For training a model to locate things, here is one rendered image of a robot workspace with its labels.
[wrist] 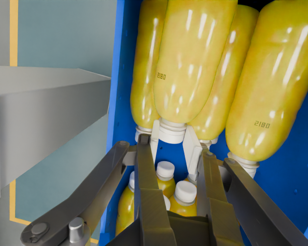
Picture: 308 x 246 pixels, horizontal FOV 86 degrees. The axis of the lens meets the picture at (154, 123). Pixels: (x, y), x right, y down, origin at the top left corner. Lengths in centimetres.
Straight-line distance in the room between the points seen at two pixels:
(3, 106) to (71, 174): 136
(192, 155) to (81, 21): 141
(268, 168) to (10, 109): 62
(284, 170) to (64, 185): 186
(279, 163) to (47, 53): 157
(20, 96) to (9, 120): 7
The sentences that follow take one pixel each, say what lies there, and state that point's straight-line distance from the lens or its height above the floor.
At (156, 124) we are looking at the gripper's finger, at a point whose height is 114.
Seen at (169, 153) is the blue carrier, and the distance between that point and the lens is 41.
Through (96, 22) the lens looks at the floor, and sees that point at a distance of 146.
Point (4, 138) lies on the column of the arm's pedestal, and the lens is 61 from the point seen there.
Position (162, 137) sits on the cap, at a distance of 22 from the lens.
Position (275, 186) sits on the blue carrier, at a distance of 35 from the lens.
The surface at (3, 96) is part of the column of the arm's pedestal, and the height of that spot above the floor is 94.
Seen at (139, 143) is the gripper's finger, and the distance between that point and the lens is 15.
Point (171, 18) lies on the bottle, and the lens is 19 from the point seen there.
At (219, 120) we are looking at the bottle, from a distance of 25.
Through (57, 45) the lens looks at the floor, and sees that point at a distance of 157.
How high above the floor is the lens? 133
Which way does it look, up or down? 72 degrees down
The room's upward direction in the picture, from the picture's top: 167 degrees counter-clockwise
